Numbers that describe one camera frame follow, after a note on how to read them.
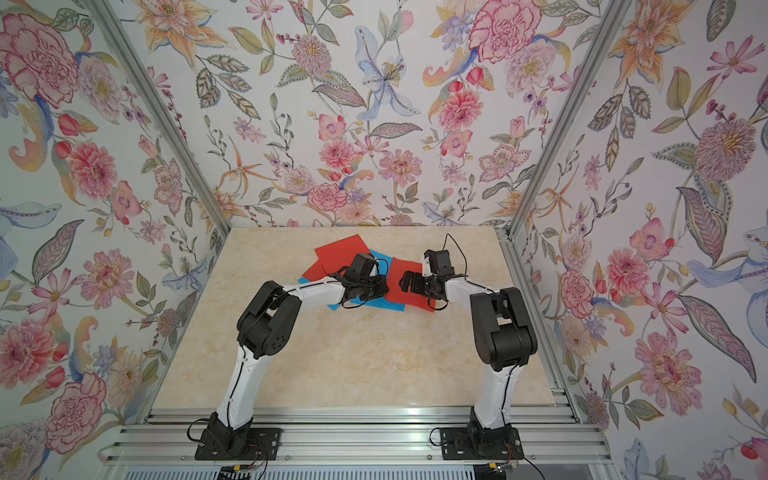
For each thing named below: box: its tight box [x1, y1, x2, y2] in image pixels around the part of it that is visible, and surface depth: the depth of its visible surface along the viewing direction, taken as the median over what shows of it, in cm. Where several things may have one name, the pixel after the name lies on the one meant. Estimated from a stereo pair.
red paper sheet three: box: [302, 252, 339, 282], surface depth 112 cm
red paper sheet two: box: [302, 234, 370, 282], surface depth 119 cm
